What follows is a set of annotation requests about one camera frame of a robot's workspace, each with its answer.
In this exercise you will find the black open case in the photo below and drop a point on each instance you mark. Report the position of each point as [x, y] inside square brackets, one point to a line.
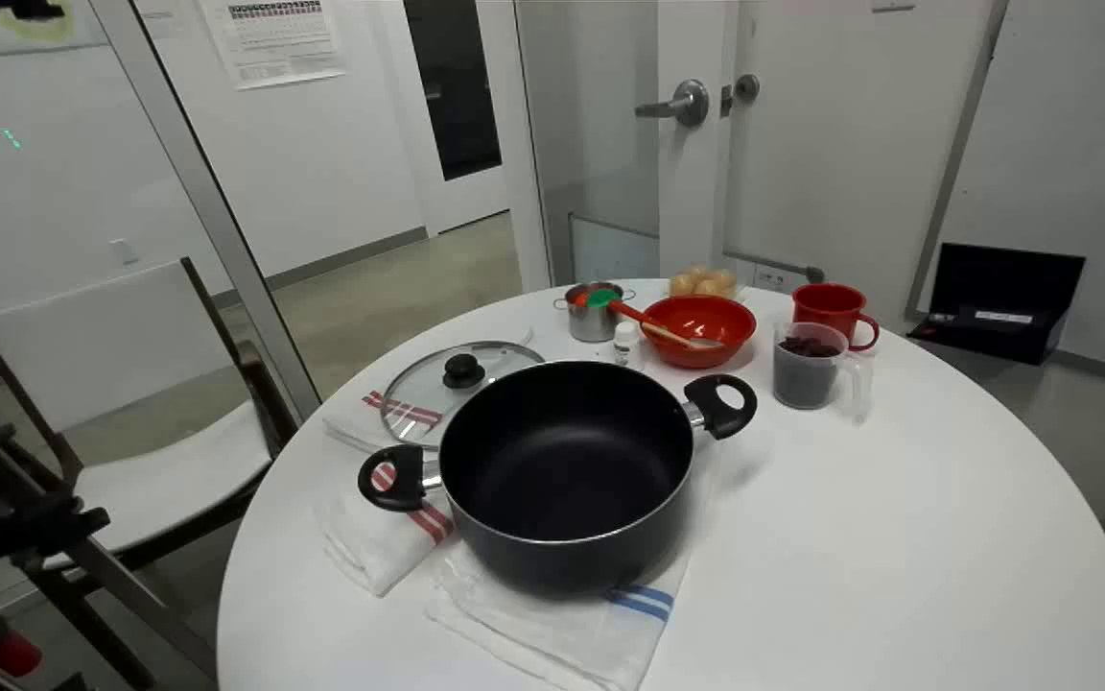
[1007, 273]

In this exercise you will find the wall paper sheet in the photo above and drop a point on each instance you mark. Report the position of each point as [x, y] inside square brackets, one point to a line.
[18, 31]

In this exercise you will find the white door frosted glass panel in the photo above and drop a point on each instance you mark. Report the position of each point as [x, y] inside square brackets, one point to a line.
[694, 192]

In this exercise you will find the white chair black frame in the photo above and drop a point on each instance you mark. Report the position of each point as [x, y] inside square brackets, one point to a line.
[104, 347]

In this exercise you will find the printed paper notice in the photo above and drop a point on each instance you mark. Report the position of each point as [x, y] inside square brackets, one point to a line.
[276, 44]

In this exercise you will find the red mug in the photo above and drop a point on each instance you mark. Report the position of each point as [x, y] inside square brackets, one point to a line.
[827, 307]

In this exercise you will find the red bowl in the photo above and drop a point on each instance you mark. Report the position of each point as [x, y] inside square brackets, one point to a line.
[727, 321]

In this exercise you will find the silver door lock knob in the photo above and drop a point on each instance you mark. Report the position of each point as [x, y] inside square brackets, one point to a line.
[745, 88]

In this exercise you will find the white towel blue stripes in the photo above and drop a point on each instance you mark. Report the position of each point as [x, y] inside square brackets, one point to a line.
[577, 628]

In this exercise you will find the red object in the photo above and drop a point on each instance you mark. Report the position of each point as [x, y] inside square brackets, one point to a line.
[11, 653]

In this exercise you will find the small white bottle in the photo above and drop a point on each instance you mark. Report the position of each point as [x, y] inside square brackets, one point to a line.
[629, 343]

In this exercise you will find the glass lid black knob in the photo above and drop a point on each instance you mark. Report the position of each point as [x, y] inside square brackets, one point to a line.
[461, 370]

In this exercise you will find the wooden spoon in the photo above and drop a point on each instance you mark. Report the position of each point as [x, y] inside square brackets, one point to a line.
[672, 333]

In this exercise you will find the white towel red stripes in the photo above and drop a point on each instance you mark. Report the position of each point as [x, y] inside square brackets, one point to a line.
[364, 417]
[375, 552]

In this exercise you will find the metal cup green red contents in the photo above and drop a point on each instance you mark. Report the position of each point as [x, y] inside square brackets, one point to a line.
[591, 323]

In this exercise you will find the clear measuring cup dark contents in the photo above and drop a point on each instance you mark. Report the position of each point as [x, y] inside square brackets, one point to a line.
[806, 376]

